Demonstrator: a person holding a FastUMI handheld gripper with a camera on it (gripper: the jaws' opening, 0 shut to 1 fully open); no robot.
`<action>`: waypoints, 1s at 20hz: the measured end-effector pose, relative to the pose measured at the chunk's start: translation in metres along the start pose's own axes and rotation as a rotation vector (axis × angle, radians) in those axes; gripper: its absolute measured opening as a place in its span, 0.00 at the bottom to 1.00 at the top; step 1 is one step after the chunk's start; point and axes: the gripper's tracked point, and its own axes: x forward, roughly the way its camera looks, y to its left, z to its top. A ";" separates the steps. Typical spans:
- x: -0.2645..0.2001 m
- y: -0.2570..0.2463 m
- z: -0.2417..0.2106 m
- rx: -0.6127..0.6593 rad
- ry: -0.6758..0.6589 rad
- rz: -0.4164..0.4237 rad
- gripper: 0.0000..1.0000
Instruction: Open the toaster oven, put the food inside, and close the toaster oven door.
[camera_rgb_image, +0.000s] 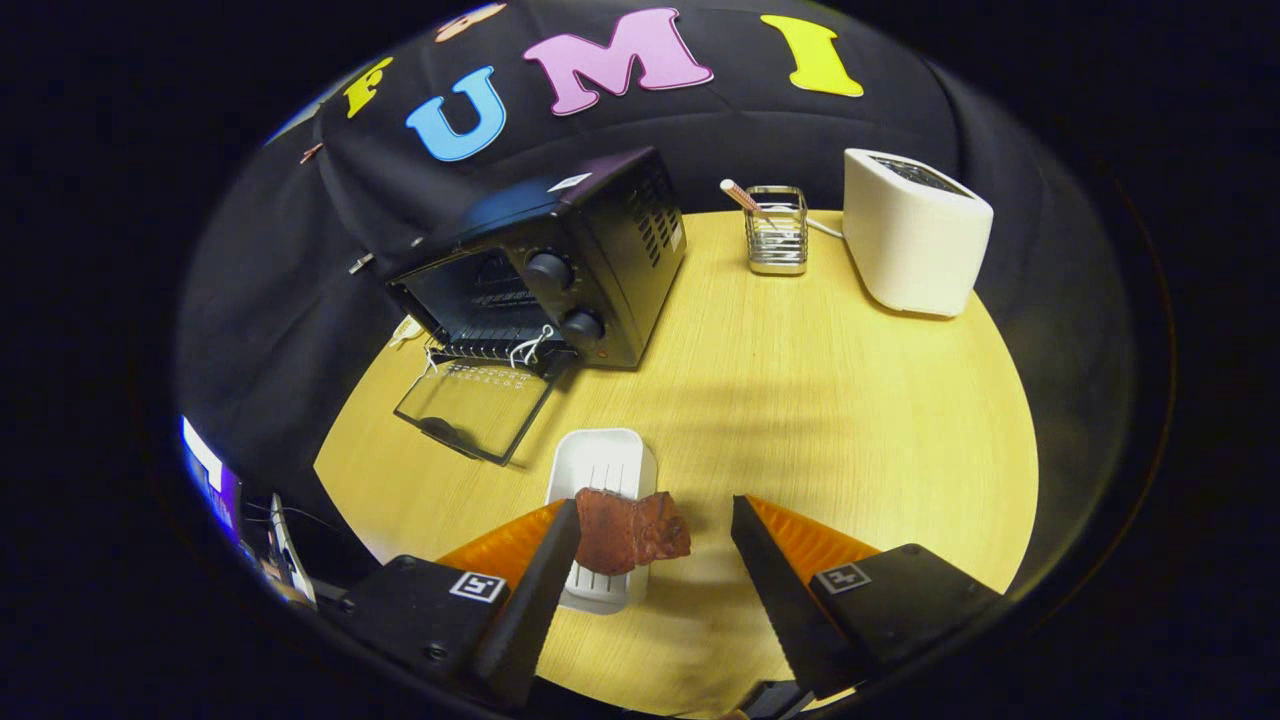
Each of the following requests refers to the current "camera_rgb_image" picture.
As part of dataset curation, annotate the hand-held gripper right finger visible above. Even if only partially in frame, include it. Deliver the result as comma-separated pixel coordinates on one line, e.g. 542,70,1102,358
730,494,1004,701

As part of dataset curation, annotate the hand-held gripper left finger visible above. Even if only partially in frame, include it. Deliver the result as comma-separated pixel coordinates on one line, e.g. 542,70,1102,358
335,498,583,711

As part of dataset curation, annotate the red steak piece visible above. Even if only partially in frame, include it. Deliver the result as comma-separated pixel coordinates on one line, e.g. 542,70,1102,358
574,487,693,576

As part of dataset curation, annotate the black toaster oven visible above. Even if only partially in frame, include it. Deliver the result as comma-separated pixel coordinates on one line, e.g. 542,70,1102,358
385,146,689,468

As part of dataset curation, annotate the white bread toaster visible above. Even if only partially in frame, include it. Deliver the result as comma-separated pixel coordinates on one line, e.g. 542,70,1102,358
842,148,995,319

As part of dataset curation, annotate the white ribbed tray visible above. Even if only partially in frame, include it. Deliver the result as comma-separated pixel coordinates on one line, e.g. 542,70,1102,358
546,428,659,615

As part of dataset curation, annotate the white flat panel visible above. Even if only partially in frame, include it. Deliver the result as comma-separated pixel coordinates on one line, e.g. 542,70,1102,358
269,493,319,609

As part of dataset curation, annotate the lit computer screen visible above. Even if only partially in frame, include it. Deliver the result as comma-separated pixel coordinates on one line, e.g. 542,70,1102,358
180,415,243,541

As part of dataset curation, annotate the pink stick white tip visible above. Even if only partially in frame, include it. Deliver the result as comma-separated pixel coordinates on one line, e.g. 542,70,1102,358
720,179,776,223

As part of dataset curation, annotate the black backdrop cloth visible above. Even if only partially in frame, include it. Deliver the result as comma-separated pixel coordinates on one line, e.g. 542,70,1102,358
175,0,1141,591

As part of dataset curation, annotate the metal wire holder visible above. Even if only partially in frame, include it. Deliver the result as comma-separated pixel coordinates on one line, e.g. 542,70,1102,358
744,186,809,277

